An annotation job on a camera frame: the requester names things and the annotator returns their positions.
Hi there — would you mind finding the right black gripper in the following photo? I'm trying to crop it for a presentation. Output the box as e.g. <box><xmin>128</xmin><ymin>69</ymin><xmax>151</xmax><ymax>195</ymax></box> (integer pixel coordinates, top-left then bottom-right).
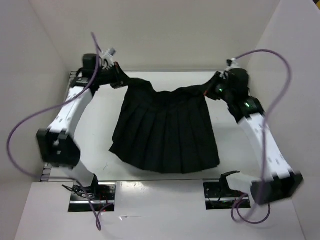
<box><xmin>199</xmin><ymin>71</ymin><xmax>234</xmax><ymax>103</ymax></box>

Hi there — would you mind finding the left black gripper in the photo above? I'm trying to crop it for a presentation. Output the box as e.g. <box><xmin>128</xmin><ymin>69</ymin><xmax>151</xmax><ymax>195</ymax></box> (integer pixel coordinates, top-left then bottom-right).
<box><xmin>95</xmin><ymin>61</ymin><xmax>135</xmax><ymax>90</ymax></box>

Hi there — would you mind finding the black pleated skirt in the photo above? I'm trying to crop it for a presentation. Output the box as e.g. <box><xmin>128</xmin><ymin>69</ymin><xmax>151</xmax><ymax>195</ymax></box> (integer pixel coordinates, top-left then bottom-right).
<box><xmin>109</xmin><ymin>78</ymin><xmax>220</xmax><ymax>174</ymax></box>

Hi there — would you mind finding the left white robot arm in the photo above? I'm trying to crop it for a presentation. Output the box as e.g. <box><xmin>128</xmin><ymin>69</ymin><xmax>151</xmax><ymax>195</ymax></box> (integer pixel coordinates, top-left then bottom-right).
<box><xmin>36</xmin><ymin>48</ymin><xmax>128</xmax><ymax>200</ymax></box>

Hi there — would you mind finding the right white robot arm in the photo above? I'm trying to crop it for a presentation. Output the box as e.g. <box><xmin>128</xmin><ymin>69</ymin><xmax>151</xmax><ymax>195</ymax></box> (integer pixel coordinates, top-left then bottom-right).
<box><xmin>204</xmin><ymin>58</ymin><xmax>304</xmax><ymax>206</ymax></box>

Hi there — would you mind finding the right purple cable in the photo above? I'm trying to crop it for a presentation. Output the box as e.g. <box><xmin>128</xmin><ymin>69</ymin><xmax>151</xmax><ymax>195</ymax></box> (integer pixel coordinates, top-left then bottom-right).
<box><xmin>231</xmin><ymin>49</ymin><xmax>293</xmax><ymax>225</ymax></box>

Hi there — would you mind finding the purple cable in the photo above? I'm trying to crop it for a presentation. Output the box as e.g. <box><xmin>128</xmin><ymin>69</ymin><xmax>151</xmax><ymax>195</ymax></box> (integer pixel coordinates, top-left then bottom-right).
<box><xmin>6</xmin><ymin>31</ymin><xmax>111</xmax><ymax>231</ymax></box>
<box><xmin>231</xmin><ymin>49</ymin><xmax>293</xmax><ymax>225</ymax></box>

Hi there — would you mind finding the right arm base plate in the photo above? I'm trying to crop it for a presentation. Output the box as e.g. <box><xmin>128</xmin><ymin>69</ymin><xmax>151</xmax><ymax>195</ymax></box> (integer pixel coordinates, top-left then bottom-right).
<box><xmin>203</xmin><ymin>181</ymin><xmax>243</xmax><ymax>210</ymax></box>

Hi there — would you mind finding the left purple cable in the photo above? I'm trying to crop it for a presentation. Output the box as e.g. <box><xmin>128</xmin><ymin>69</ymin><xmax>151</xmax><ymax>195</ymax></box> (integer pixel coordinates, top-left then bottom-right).
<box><xmin>6</xmin><ymin>31</ymin><xmax>111</xmax><ymax>231</ymax></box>

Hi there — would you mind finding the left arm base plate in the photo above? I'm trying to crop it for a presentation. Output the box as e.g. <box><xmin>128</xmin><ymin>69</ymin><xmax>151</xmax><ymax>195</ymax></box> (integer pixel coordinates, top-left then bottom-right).
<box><xmin>63</xmin><ymin>182</ymin><xmax>117</xmax><ymax>213</ymax></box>

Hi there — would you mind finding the aluminium table edge rail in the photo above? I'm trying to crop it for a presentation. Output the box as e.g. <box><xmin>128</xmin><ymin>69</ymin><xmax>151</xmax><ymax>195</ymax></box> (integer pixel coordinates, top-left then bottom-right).
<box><xmin>36</xmin><ymin>86</ymin><xmax>83</xmax><ymax>172</ymax></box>

